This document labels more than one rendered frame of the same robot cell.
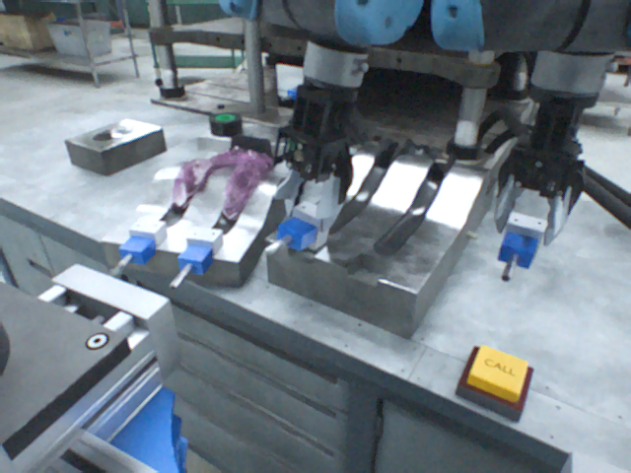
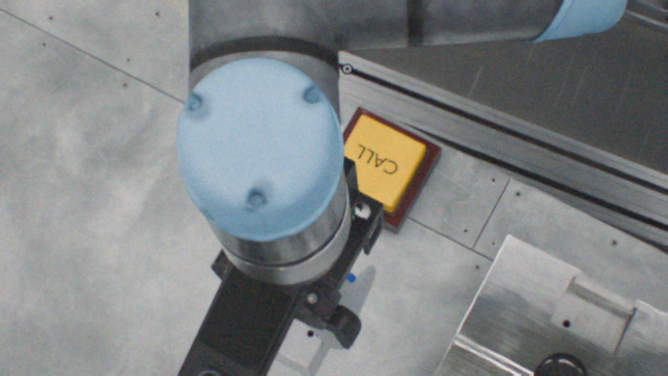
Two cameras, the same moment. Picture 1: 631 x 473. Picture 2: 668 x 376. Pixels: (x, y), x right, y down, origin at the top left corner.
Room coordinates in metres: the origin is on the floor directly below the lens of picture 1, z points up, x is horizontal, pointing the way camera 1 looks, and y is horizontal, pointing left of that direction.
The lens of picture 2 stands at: (0.73, -0.23, 1.86)
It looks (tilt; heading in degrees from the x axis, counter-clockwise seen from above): 73 degrees down; 187
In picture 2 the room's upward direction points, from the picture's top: 10 degrees counter-clockwise
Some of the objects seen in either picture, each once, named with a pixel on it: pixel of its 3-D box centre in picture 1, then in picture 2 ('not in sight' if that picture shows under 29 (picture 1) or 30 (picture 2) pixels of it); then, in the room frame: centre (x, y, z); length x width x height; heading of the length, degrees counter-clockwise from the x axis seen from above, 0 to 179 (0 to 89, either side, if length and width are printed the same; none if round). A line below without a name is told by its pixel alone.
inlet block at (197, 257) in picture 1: (193, 262); not in sight; (0.60, 0.20, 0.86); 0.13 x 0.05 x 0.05; 166
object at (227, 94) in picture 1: (344, 102); not in sight; (1.82, -0.12, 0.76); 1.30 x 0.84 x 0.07; 58
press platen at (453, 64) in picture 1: (349, 51); not in sight; (1.82, -0.13, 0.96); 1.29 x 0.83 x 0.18; 58
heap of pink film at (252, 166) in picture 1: (227, 168); not in sight; (0.87, 0.18, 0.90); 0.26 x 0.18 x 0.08; 166
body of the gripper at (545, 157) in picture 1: (549, 141); (298, 237); (0.52, -0.28, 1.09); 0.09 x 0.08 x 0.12; 148
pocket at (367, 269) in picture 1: (368, 275); (591, 315); (0.54, -0.08, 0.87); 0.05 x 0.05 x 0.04; 58
